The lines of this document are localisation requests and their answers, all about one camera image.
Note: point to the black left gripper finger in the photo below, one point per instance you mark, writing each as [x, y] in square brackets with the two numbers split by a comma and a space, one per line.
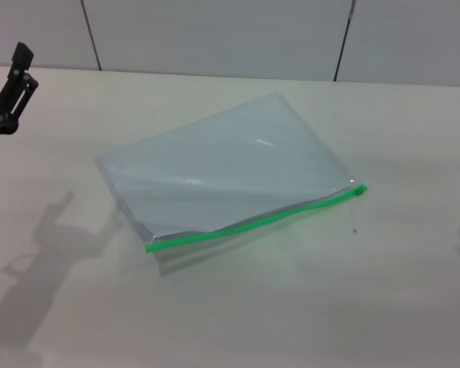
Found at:
[19, 88]

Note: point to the transparent document bag green zipper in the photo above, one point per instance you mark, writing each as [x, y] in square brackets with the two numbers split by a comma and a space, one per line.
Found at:
[222, 165]

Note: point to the green zipper slider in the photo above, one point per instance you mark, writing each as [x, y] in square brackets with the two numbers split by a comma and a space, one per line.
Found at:
[360, 190]

